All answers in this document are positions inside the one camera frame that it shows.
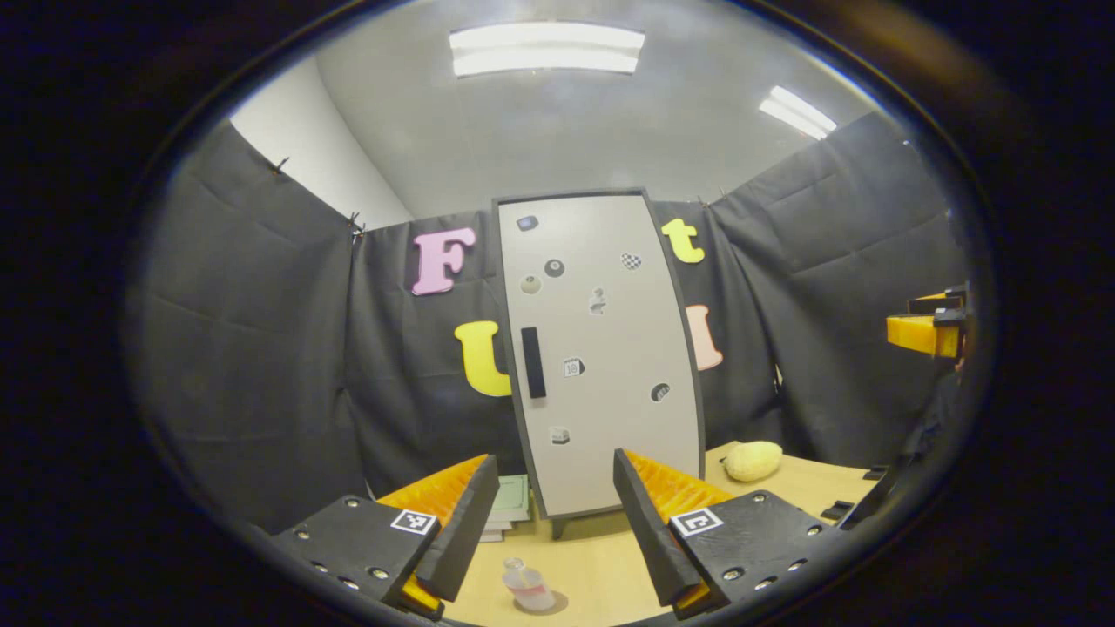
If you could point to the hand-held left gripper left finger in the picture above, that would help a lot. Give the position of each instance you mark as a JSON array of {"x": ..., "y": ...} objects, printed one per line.
[{"x": 462, "y": 531}]

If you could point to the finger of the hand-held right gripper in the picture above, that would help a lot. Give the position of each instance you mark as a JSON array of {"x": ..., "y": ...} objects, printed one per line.
[
  {"x": 919, "y": 333},
  {"x": 945, "y": 305}
]

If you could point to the grey cabinet door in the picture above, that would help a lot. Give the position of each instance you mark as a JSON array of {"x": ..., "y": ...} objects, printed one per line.
[{"x": 618, "y": 418}]

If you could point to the brown round coaster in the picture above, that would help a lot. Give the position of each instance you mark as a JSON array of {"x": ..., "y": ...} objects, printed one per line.
[{"x": 557, "y": 603}]

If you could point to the small black table clip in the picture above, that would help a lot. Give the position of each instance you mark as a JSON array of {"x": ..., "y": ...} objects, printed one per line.
[
  {"x": 875, "y": 473},
  {"x": 840, "y": 509}
]

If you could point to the black backdrop cloth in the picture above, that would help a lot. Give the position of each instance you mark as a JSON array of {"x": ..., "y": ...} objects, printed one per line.
[{"x": 261, "y": 366}]

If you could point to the large rectangular ceiling light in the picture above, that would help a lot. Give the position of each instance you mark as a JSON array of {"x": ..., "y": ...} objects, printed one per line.
[{"x": 546, "y": 50}]

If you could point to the grey book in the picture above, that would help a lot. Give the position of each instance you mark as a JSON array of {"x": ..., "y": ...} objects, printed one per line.
[{"x": 491, "y": 535}]

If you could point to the yellow sponge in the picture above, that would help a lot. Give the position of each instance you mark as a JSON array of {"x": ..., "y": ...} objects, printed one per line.
[{"x": 753, "y": 461}]

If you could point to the small clear bottle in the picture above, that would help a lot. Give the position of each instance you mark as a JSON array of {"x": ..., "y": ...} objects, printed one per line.
[{"x": 529, "y": 588}]

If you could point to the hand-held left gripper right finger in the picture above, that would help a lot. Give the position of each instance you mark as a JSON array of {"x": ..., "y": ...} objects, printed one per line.
[{"x": 649, "y": 531}]

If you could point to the narrow ceiling light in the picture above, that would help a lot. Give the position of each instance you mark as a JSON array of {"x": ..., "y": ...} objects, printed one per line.
[{"x": 797, "y": 111}]

